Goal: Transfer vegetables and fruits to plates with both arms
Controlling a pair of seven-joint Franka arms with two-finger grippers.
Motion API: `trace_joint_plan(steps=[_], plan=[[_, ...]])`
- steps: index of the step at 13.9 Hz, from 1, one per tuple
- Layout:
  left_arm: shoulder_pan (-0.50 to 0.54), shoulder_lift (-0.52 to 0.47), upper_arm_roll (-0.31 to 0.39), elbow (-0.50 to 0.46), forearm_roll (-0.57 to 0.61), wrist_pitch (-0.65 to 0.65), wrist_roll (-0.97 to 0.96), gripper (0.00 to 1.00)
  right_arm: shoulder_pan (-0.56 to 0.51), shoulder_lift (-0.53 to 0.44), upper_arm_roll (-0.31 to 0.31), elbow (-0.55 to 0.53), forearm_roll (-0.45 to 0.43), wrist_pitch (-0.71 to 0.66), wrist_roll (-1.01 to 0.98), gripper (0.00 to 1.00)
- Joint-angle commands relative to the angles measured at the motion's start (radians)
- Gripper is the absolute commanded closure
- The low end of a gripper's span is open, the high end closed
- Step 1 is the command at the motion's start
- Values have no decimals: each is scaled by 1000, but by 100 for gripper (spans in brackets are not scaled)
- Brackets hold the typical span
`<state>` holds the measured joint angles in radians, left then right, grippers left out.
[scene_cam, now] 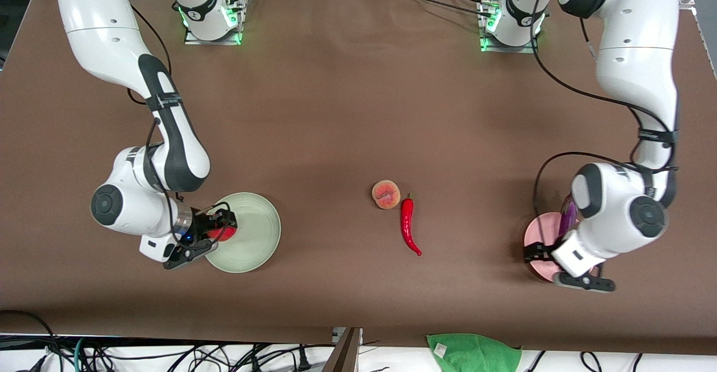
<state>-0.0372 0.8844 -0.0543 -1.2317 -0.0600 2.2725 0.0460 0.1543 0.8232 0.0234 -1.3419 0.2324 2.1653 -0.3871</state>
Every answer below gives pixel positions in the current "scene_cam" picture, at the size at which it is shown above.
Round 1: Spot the red apple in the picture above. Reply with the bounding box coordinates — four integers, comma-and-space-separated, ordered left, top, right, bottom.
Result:
208, 222, 238, 243

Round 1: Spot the purple eggplant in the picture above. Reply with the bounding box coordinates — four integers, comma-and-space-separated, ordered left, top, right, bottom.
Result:
559, 193, 579, 239

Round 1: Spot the red chili pepper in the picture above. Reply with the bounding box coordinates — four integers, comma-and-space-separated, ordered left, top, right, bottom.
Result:
399, 194, 423, 256

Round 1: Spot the yellow pink peach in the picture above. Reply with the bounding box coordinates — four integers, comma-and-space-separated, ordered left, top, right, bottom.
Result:
372, 180, 401, 210

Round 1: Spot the pink plate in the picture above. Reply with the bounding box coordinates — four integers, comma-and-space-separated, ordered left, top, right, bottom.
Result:
524, 212, 586, 283

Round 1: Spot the light green plate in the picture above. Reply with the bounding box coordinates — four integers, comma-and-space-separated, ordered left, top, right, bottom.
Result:
204, 192, 282, 273

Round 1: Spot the green cloth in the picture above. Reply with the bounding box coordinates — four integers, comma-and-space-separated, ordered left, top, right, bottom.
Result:
426, 333, 523, 372

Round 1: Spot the brown table cover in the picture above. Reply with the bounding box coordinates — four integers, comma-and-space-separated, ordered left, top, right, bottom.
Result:
0, 0, 717, 356

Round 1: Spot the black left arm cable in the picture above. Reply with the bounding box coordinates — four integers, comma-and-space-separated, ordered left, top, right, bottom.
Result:
529, 0, 678, 249

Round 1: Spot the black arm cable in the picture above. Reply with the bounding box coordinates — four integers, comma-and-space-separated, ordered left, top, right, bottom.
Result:
529, 0, 678, 249
128, 5, 236, 249

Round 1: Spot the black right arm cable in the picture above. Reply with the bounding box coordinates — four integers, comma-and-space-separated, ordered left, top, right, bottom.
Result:
128, 5, 236, 249

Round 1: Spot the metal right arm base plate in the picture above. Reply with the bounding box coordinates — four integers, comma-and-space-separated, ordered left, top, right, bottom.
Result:
184, 0, 247, 46

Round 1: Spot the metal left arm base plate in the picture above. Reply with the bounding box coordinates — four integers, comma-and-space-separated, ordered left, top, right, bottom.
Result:
479, 0, 539, 54

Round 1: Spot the long black table cable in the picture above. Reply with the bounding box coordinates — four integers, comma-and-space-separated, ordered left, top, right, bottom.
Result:
387, 0, 493, 15

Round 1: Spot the aluminium frame profile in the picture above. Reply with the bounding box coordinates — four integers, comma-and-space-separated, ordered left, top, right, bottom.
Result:
678, 0, 717, 76

